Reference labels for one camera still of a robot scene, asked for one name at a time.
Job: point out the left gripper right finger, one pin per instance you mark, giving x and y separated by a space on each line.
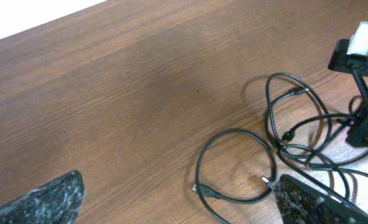
300 203

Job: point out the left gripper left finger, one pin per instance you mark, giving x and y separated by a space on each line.
58 201

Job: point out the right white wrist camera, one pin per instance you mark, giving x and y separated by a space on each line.
352 53

